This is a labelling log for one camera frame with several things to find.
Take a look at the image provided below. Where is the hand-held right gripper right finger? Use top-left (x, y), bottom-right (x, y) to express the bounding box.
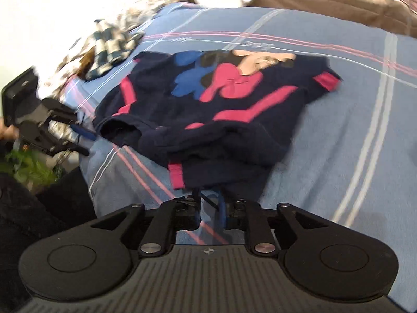
top-left (218, 195), bottom-right (328, 257)

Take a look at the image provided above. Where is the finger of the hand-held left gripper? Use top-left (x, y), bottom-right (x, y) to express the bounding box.
top-left (42, 98), bottom-right (97, 140)
top-left (60, 139), bottom-right (91, 157)

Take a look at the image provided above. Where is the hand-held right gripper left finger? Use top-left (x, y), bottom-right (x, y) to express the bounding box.
top-left (88, 196), bottom-right (201, 257)

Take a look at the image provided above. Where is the navy shirt with pink stripes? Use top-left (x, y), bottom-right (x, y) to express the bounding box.
top-left (92, 50), bottom-right (342, 191)

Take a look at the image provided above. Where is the green leafy plant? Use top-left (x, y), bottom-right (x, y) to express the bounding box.
top-left (5, 148), bottom-right (64, 188)

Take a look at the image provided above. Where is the brown cloth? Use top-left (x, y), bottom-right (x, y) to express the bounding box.
top-left (77, 47), bottom-right (98, 80)

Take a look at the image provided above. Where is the teal white checkered cloth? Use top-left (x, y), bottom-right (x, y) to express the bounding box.
top-left (85, 20), bottom-right (146, 80)

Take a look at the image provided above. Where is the blue plaid bedsheet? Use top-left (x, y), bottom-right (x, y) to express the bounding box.
top-left (63, 2), bottom-right (417, 235)

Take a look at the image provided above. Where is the brown covered bed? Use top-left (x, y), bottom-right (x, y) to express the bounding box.
top-left (248, 0), bottom-right (417, 38)

